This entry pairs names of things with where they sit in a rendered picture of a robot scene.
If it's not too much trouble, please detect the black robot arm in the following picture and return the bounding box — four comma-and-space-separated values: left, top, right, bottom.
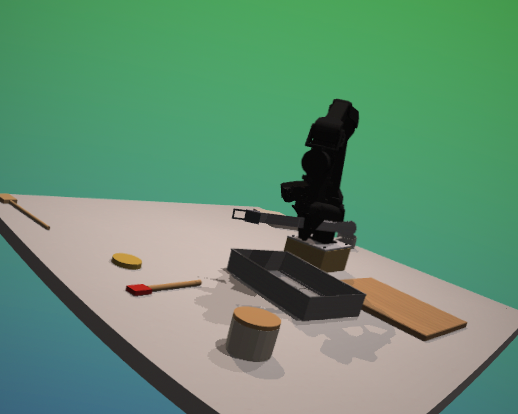
281, 98, 359, 244

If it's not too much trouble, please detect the grey metal roasting tin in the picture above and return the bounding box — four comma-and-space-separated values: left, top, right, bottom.
226, 248, 367, 321

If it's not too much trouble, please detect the yellow flat disc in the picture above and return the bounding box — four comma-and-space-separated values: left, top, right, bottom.
112, 253, 142, 270

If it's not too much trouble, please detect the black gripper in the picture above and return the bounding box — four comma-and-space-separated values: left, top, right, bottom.
292, 173, 342, 241

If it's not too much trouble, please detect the grey cylindrical container with orange lid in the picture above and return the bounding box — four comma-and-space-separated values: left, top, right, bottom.
225, 306, 281, 362

